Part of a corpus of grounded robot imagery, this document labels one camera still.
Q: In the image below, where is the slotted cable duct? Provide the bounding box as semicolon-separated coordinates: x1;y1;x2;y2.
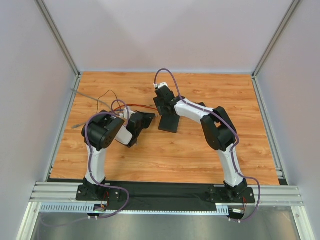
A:
39;202;245;216

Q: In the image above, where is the black network switch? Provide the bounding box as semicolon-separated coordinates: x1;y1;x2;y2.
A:
158;114;180;134

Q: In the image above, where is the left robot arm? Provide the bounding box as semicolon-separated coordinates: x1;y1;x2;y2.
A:
76;109;156;201

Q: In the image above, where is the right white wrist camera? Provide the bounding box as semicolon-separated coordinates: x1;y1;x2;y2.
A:
153;82;168;90

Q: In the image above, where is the red ethernet cable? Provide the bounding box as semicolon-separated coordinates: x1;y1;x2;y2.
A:
111;102;158;112

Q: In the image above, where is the blue ethernet cable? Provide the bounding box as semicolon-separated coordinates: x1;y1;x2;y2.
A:
71;121;90;130

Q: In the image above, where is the left aluminium frame post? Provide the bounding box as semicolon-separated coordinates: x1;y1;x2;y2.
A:
34;0;82;76

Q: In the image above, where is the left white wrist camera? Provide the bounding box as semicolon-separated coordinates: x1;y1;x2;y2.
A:
119;107;134;120

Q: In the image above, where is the front aluminium rail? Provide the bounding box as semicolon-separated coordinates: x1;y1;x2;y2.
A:
30;182;304;207

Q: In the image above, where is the grey ethernet cable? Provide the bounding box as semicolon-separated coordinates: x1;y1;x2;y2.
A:
69;87;113;110

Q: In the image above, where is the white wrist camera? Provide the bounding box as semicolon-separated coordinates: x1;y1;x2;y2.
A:
119;107;134;120
153;82;168;90

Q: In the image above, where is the aluminium frame post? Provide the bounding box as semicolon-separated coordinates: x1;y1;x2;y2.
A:
34;0;82;76
251;0;304;77

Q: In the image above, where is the right aluminium frame post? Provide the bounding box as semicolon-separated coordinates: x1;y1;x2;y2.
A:
251;0;304;77

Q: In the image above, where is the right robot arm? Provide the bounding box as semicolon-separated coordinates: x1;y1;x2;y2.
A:
153;82;247;199

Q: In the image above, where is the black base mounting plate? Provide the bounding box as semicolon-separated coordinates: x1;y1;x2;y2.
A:
76;180;256;212

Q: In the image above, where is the black power cable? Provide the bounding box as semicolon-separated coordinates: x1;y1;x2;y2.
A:
96;89;157;113

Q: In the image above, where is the black power adapter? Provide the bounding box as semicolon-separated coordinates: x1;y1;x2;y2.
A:
197;102;206;107

